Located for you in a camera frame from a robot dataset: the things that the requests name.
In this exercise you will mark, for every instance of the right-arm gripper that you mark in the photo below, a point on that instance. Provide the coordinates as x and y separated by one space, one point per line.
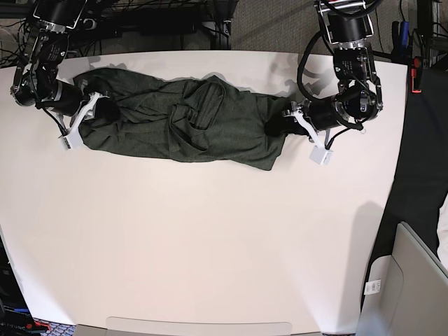
83 100

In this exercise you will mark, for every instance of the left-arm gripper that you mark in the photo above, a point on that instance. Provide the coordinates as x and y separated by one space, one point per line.
320 115

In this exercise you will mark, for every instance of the green long-sleeve shirt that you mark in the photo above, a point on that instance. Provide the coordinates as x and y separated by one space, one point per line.
186 120

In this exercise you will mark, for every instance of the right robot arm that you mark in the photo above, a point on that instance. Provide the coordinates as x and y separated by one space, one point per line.
36 81

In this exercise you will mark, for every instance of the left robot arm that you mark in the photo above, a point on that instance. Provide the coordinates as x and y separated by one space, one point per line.
344 27

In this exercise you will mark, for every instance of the red clamp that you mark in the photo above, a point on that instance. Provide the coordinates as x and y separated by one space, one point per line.
417 67

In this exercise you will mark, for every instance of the beige plastic bin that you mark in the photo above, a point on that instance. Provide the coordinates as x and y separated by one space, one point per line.
407 291

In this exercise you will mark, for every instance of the black box with text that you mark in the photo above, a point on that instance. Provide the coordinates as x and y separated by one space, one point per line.
12 323

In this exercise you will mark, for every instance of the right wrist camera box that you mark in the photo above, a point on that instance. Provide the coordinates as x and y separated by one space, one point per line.
71 141

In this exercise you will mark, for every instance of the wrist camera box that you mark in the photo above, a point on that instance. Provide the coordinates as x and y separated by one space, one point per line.
321 155
71 141

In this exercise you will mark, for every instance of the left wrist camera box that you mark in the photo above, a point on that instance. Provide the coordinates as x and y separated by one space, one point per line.
321 155

